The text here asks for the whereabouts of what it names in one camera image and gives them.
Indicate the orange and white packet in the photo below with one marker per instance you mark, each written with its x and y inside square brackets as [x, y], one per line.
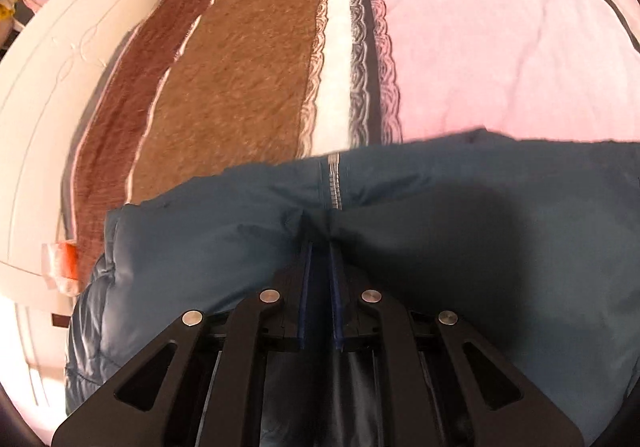
[67, 261]

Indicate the white bed headboard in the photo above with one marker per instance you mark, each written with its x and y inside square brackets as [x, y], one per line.
[50, 127]

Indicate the teal quilted puffer jacket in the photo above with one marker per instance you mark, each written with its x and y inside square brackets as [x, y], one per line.
[450, 227]

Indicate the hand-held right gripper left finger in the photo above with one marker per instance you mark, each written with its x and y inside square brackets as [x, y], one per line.
[306, 297]

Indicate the striped fleece blanket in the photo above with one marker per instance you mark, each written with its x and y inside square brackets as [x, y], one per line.
[250, 77]

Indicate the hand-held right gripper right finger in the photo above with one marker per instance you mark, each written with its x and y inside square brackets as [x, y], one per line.
[337, 299]

